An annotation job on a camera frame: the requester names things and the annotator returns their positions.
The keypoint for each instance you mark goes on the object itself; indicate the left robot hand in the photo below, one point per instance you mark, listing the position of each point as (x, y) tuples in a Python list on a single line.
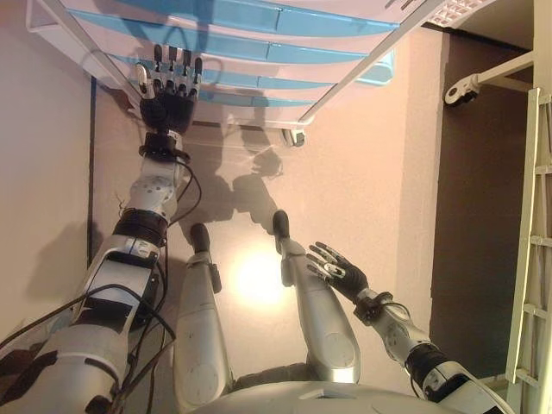
[(170, 103)]

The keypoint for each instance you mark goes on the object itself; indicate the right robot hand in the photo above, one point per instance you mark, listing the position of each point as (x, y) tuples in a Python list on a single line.
[(345, 271)]

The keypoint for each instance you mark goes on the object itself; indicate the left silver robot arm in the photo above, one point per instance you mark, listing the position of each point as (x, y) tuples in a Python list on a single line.
[(116, 276)]

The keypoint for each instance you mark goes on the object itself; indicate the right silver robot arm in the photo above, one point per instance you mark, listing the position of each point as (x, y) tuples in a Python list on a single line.
[(401, 336)]

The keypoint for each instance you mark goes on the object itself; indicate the right robot leg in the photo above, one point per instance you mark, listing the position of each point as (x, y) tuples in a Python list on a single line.
[(323, 319)]

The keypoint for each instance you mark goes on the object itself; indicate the white translucent side bin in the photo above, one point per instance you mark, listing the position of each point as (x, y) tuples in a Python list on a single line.
[(64, 43)]

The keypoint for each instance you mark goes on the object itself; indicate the cart caster wheel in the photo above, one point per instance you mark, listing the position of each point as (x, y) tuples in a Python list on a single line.
[(295, 138)]

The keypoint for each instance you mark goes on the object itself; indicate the grey robot torso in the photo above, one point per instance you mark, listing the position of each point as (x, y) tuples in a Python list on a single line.
[(310, 399)]

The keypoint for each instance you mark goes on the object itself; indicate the white hospital bed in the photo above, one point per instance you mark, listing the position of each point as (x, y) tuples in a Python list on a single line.
[(532, 259)]

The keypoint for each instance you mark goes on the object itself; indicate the white medical cart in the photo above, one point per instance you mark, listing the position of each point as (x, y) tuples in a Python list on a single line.
[(366, 64)]

